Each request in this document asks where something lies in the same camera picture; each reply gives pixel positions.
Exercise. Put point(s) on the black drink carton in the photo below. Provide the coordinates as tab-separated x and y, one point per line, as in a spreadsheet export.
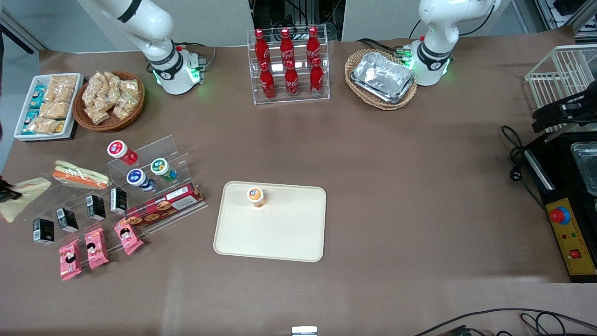
67	220
95	208
43	232
118	201

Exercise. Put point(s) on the green-lidded yogurt bottle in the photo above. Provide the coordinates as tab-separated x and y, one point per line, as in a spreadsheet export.
161	167

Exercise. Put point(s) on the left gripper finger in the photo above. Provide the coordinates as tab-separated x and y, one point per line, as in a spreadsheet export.
548	119

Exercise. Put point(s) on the steel fryer pan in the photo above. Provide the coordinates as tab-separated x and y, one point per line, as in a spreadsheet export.
586	168

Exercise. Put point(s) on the orange-lidded yogurt bottle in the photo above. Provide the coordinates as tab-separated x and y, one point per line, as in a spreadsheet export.
256	196

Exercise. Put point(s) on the red cola bottle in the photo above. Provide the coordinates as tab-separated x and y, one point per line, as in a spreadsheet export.
313	45
267	84
261	49
287	46
292	81
316	78

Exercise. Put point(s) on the blue-lidded yogurt bottle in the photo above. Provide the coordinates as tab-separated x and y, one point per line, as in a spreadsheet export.
136	178

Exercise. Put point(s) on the clear acrylic bottle rack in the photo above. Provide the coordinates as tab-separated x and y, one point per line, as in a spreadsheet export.
322	97

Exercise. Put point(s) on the red cookie box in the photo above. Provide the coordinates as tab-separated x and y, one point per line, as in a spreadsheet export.
163	206

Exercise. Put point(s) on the aluminium frame structure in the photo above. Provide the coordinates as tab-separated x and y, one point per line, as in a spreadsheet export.
559	14

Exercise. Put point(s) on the triangular white sandwich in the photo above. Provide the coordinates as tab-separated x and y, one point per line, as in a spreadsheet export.
30	196

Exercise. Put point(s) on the dark metal frame bar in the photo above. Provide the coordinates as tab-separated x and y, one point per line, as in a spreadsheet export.
23	30

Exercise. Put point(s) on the pink snack packet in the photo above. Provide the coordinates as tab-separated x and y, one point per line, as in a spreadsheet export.
70	260
128	236
96	248

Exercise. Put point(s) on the wrapped sandwich with orange filling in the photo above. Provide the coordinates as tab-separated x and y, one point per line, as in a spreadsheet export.
81	177

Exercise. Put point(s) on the clear bag of puffed snacks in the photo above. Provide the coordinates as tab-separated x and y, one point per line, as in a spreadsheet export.
96	115
109	88
125	107
92	88
129	87

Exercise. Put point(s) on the aluminium foil tray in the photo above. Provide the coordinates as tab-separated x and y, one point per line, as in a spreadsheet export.
396	99
382	73

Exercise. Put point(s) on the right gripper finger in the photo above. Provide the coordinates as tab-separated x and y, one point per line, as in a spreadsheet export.
9	193

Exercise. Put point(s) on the small clear acrylic riser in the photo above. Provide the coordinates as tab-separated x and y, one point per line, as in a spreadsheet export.
177	154

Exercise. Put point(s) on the beige plastic serving tray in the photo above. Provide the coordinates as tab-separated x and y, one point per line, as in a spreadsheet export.
275	233

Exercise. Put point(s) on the red-lidded yogurt bottle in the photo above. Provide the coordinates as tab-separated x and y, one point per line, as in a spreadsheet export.
119	150

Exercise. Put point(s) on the round brown wicker basket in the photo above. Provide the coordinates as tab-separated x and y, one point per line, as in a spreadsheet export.
135	114

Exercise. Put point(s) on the thin metal strip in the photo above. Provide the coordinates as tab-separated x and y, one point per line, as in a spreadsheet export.
557	135

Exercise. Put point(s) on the large clear acrylic step rack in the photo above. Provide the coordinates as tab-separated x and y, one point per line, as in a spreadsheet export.
112	224

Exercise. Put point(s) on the black sealing machine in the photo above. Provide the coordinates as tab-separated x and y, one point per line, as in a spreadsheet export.
559	186

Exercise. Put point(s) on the light woven oval basket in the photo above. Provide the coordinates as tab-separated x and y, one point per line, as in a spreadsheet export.
354	88

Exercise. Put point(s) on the clear bag of crackers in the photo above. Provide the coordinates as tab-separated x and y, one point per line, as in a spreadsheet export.
54	110
62	88
44	125

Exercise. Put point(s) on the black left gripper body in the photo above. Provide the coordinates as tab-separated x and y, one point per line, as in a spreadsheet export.
574	108

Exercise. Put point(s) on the white rectangular dish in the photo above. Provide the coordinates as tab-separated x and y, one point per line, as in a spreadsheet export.
73	112

